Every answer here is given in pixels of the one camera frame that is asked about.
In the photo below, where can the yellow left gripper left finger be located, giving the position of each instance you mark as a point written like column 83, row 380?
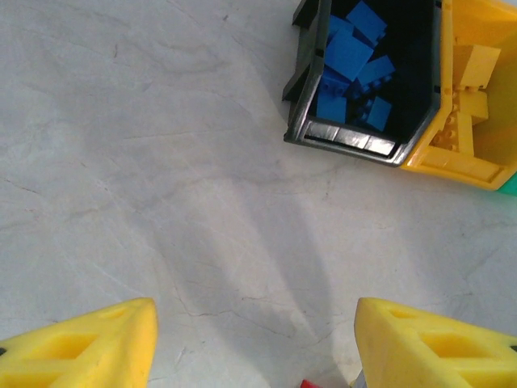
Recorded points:
column 81, row 351

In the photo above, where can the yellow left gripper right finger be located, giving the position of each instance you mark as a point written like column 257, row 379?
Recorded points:
column 424, row 355

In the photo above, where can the yellow lego brick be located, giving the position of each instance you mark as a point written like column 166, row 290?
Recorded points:
column 472, row 121
column 480, row 64
column 444, row 131

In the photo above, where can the blue lego brick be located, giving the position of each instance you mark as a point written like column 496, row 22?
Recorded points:
column 365, row 20
column 347, row 54
column 331, row 108
column 375, row 70
column 379, row 114
column 333, row 83

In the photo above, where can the red lego brick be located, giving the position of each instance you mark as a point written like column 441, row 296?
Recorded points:
column 312, row 384

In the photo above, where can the green plastic bin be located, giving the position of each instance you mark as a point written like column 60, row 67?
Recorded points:
column 508, row 188

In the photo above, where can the yellow plastic bin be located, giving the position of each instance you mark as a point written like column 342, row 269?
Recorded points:
column 456, row 165

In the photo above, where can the black plastic bin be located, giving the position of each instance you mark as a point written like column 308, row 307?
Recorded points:
column 412, row 60

